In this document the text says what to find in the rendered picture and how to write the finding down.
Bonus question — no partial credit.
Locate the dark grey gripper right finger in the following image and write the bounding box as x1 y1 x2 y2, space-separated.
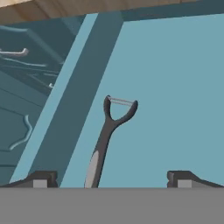
166 170 224 189

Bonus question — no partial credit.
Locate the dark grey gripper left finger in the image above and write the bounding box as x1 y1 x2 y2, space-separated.
0 170 59 189

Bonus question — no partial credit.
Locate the teal open drawer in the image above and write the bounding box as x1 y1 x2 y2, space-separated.
8 4 224 189

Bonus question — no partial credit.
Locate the teal drawer front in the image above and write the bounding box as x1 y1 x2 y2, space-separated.
0 24 66 72

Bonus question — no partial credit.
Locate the teal cupboard door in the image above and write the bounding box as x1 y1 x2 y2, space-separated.
0 69 53 186

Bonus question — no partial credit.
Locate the dark grey peeler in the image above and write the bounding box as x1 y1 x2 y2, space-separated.
83 94 139 189

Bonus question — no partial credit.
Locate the silver curved cupboard handle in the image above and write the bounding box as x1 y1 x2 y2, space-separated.
8 114 33 151

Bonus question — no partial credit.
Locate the silver straight drawer handle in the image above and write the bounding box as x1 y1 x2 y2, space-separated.
0 47 30 58

